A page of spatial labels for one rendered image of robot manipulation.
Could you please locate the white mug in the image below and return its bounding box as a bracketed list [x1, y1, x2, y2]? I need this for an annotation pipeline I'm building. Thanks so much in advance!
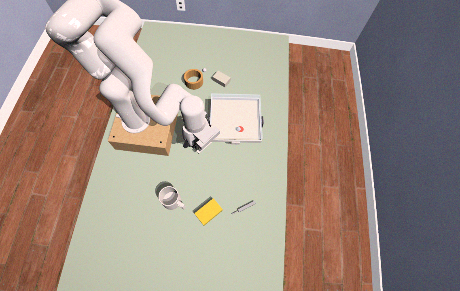
[159, 186, 186, 210]

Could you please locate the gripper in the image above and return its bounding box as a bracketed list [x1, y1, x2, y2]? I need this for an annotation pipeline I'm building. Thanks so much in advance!
[182, 120, 211, 150]

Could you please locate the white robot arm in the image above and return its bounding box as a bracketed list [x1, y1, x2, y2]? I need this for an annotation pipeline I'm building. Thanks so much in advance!
[45, 0, 220, 150]

